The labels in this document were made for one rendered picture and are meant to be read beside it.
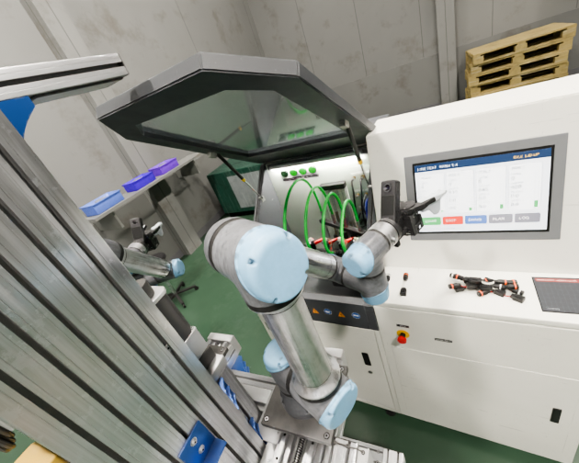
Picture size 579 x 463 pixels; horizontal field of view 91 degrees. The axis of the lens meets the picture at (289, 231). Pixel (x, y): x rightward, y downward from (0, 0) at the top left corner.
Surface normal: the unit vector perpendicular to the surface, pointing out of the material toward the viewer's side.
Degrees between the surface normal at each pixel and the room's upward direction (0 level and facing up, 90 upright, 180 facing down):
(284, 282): 82
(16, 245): 90
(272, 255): 83
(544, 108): 76
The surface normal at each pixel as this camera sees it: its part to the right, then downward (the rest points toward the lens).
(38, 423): 0.88, -0.07
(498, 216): -0.49, 0.36
